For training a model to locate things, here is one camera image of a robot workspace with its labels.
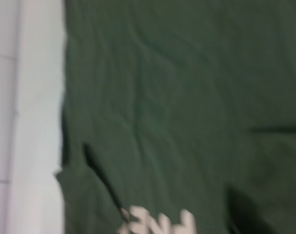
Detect dark green FREE t-shirt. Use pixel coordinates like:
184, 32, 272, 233
53, 0, 296, 234

